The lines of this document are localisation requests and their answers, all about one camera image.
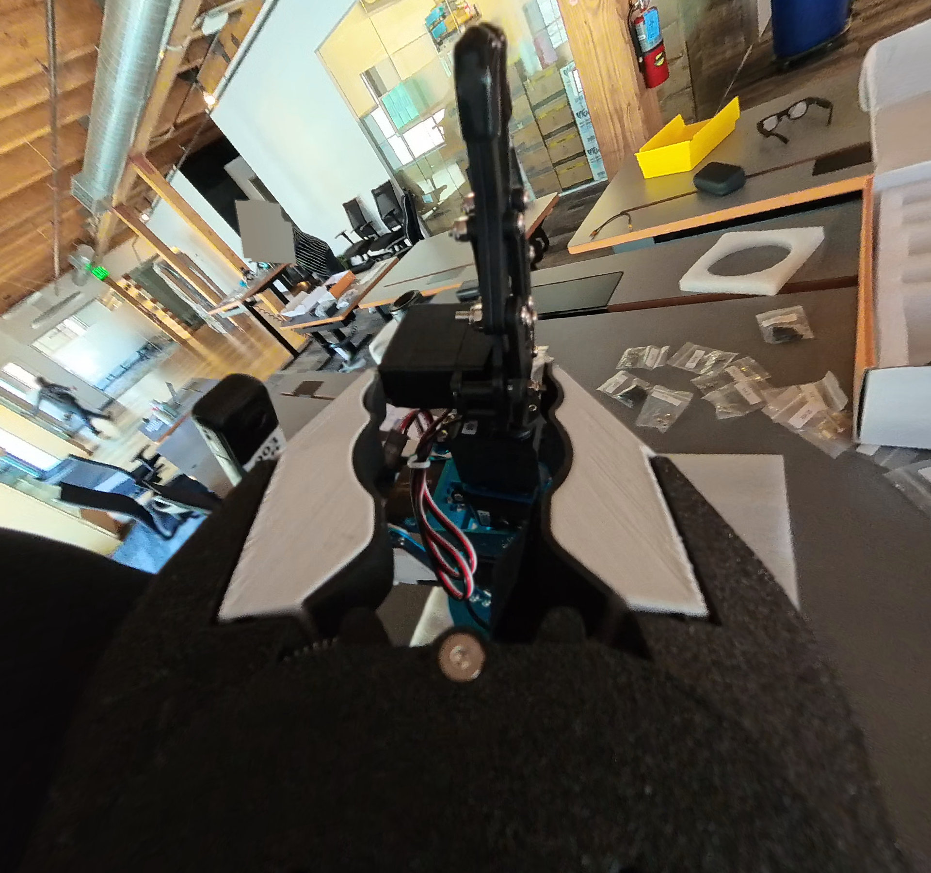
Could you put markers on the dark earbud case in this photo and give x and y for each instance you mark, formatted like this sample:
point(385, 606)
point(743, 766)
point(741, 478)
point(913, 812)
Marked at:
point(720, 179)

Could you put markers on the blue black toy robot arm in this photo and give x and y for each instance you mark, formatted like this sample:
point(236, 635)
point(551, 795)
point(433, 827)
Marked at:
point(502, 233)

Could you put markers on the green exit sign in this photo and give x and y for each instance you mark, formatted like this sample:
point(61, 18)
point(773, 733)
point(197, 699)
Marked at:
point(98, 272)

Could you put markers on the clear bag with black part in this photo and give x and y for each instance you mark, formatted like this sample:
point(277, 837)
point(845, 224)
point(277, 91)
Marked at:
point(782, 325)

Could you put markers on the group of clear screw bags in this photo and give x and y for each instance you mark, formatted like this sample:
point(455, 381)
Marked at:
point(662, 404)

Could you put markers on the blue trash bin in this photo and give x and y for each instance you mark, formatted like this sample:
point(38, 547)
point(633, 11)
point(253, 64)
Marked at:
point(811, 8)

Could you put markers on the orange white kit box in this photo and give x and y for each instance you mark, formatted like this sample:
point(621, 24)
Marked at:
point(894, 400)

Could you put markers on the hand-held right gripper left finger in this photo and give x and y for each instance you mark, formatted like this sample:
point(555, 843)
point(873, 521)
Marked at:
point(313, 517)

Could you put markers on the stack of cardboard boxes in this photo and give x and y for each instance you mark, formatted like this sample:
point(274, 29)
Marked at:
point(560, 131)

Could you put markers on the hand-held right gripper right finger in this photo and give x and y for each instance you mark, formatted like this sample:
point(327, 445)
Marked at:
point(618, 524)

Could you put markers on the silver air duct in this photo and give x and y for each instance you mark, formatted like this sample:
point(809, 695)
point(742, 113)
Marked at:
point(131, 51)

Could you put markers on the yellow plastic tray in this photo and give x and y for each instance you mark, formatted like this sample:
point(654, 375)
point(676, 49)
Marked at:
point(684, 146)

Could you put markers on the black eyeglasses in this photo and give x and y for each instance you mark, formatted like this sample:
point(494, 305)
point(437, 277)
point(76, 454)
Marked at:
point(769, 122)

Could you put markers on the black office chair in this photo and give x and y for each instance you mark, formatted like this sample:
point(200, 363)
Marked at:
point(360, 222)
point(389, 211)

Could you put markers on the dark grey desk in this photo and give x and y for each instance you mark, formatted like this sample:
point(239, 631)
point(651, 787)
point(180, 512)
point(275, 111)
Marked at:
point(582, 349)

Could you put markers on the grey desk with wooden edge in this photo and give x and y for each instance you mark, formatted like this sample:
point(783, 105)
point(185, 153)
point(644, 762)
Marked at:
point(436, 255)
point(800, 157)

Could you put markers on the grey desk with black pad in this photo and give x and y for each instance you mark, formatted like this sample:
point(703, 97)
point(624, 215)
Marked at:
point(654, 273)

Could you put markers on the black desk pad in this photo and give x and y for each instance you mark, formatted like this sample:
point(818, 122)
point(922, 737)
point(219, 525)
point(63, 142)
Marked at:
point(574, 293)

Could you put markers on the red fire extinguisher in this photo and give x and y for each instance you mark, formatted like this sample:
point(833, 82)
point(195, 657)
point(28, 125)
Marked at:
point(654, 51)

